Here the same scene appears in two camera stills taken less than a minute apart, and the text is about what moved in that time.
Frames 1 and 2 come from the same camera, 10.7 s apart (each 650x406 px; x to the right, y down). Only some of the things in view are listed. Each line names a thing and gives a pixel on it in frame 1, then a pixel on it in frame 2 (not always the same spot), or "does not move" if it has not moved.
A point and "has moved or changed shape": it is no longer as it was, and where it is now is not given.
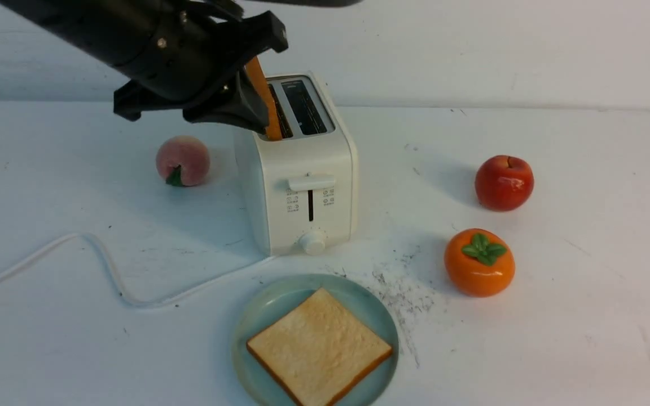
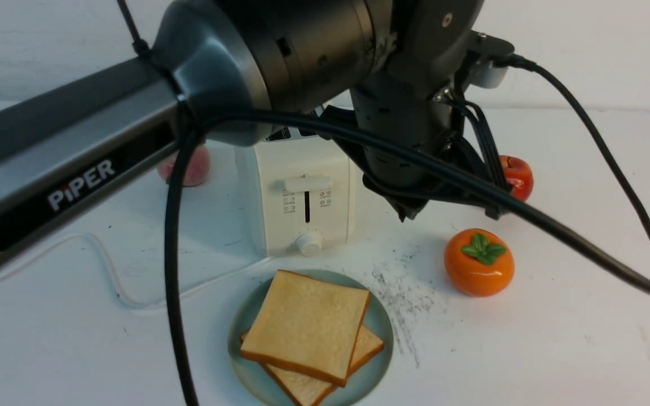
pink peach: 183,160 does not move
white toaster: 299,191 does not move
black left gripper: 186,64 to 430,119
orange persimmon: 479,263 does not move
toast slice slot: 255,72 has moved or changed shape
